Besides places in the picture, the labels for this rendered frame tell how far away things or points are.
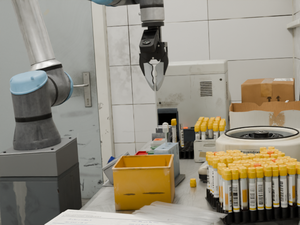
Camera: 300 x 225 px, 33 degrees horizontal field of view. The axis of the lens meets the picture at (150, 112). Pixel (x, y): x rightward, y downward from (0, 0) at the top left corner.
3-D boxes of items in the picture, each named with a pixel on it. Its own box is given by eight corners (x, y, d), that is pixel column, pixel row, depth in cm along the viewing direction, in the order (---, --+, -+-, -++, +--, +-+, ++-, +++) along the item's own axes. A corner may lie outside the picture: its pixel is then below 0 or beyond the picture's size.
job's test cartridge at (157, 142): (153, 157, 162) (152, 138, 161) (168, 157, 161) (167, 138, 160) (151, 160, 158) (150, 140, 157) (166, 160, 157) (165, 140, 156)
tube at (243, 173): (241, 220, 102) (239, 168, 101) (240, 218, 104) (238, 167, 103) (249, 220, 102) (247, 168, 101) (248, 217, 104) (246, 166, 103)
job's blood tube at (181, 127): (181, 152, 172) (179, 123, 171) (184, 152, 172) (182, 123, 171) (180, 153, 171) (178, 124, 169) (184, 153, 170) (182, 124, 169)
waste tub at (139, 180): (123, 193, 128) (121, 155, 127) (176, 192, 126) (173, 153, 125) (114, 210, 115) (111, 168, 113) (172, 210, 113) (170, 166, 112)
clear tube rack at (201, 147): (200, 149, 178) (199, 129, 177) (228, 148, 176) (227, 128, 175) (194, 162, 158) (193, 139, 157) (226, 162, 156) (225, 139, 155)
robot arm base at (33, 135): (3, 150, 157) (-2, 119, 155) (31, 139, 170) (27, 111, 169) (44, 150, 151) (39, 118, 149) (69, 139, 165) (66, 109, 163)
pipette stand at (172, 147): (161, 177, 143) (159, 142, 141) (185, 177, 140) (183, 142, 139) (150, 186, 133) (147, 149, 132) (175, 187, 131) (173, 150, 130)
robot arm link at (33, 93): (6, 118, 155) (-1, 75, 153) (29, 111, 168) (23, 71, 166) (40, 117, 152) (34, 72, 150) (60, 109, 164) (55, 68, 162)
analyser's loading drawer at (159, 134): (161, 134, 201) (160, 121, 200) (177, 134, 200) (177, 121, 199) (152, 144, 181) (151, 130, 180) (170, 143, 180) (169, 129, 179)
